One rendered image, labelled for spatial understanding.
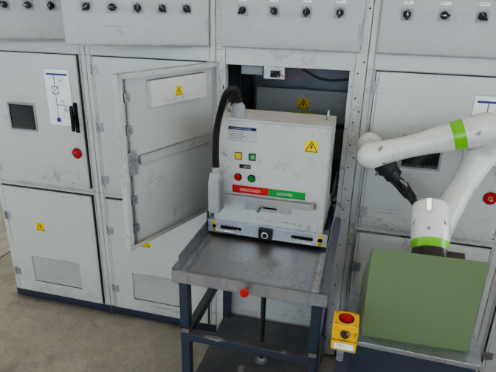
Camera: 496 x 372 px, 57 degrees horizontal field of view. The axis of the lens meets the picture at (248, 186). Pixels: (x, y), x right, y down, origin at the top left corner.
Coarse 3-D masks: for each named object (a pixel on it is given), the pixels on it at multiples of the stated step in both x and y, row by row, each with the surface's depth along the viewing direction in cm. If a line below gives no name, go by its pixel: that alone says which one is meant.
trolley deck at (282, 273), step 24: (216, 240) 204; (240, 240) 205; (264, 240) 205; (336, 240) 207; (216, 264) 185; (240, 264) 185; (264, 264) 186; (288, 264) 186; (312, 264) 187; (216, 288) 178; (240, 288) 175; (264, 288) 172; (288, 288) 170
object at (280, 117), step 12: (252, 120) 186; (264, 120) 185; (276, 120) 188; (288, 120) 188; (300, 120) 189; (312, 120) 189; (324, 120) 190; (336, 120) 198; (324, 204) 191; (324, 216) 195
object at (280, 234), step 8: (208, 224) 207; (224, 224) 205; (232, 224) 204; (240, 224) 203; (248, 224) 202; (256, 224) 202; (224, 232) 207; (240, 232) 205; (248, 232) 203; (256, 232) 202; (272, 232) 200; (280, 232) 199; (288, 232) 198; (296, 232) 197; (304, 232) 196; (312, 232) 196; (328, 232) 198; (280, 240) 200; (288, 240) 200; (296, 240) 198; (304, 240) 197; (312, 240) 197; (320, 240) 196
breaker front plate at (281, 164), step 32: (224, 128) 190; (256, 128) 187; (288, 128) 183; (320, 128) 180; (224, 160) 196; (256, 160) 192; (288, 160) 188; (320, 160) 184; (224, 192) 201; (320, 192) 189; (288, 224) 198; (320, 224) 194
